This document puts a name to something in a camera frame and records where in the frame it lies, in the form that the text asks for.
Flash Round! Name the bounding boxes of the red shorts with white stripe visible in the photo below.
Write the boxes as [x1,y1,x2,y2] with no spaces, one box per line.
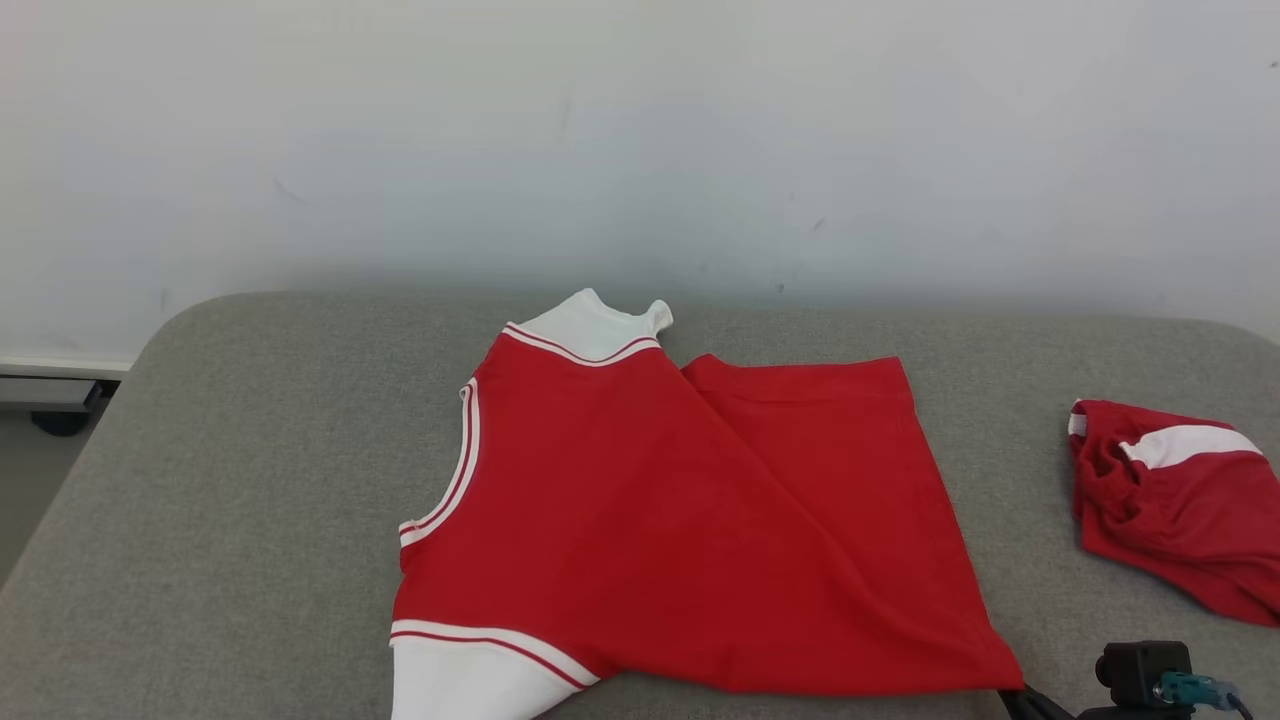
[1067,398,1280,629]

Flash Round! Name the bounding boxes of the black right cable teal connector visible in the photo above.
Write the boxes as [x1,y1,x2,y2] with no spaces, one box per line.
[1150,671,1256,720]

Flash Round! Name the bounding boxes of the red jersey with white trim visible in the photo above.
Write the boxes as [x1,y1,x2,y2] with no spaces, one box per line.
[388,288,1026,720]

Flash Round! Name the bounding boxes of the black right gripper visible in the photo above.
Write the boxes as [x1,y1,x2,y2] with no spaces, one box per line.
[998,685,1166,720]

